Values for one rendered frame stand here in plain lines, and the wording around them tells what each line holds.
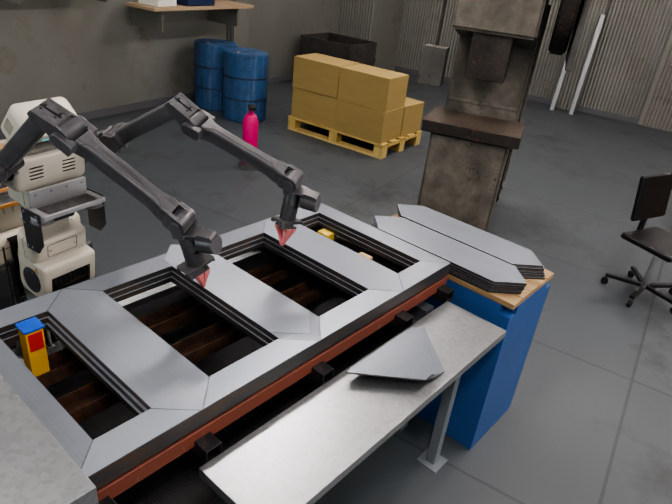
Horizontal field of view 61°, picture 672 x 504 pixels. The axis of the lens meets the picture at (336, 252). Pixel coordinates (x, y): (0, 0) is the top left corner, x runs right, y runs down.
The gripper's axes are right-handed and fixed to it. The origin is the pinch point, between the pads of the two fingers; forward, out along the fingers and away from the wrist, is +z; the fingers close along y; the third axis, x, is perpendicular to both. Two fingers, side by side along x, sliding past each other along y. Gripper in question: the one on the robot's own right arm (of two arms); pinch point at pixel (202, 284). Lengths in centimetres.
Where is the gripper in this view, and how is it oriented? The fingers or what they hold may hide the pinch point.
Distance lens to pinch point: 184.3
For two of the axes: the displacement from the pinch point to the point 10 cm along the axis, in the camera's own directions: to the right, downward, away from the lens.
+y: 6.7, -5.0, 5.5
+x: -7.3, -3.5, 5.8
